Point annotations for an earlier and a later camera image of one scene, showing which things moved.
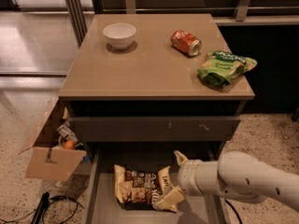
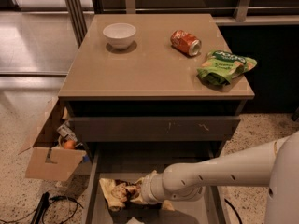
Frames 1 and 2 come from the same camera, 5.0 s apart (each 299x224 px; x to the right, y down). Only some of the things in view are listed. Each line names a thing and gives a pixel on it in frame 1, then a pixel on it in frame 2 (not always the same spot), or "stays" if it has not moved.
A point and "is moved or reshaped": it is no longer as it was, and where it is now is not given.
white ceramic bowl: x=120 y=35 stays
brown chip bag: x=139 y=189 is moved or reshaped
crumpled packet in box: x=65 y=131 stays
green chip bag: x=220 y=67 stays
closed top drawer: x=155 y=130 stays
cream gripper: x=189 y=175 to x=147 y=187
